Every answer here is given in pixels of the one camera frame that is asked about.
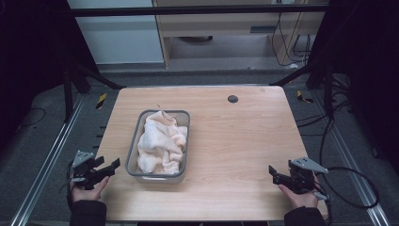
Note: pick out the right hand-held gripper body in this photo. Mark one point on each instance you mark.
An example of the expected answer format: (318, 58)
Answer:
(301, 177)

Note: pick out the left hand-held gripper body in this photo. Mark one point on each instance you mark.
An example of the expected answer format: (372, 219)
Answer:
(84, 171)

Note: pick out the grey plastic container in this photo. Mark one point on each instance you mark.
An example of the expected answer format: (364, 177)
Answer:
(133, 157)

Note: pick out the white towel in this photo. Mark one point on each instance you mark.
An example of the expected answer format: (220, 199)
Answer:
(161, 144)

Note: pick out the person's right hand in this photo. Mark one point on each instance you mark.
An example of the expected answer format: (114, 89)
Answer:
(298, 199)

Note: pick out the person's left hand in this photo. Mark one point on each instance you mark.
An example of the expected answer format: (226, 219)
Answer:
(89, 193)

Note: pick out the yellow black tape marker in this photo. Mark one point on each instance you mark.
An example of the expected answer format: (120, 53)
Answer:
(303, 97)
(101, 101)

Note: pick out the black metal stand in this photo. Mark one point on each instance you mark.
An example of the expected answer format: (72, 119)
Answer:
(68, 94)
(327, 91)

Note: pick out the grey table grommet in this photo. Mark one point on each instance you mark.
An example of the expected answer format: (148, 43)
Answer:
(232, 99)

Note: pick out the dark curtain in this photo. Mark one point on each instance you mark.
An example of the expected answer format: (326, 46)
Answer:
(28, 62)
(370, 69)

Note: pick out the white cabinet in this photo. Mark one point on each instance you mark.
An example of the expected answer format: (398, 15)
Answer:
(119, 37)

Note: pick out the aluminium floor rail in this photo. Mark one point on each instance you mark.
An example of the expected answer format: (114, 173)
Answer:
(47, 163)
(354, 175)

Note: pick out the black horizontal frame bar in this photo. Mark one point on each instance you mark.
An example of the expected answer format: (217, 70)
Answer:
(194, 10)

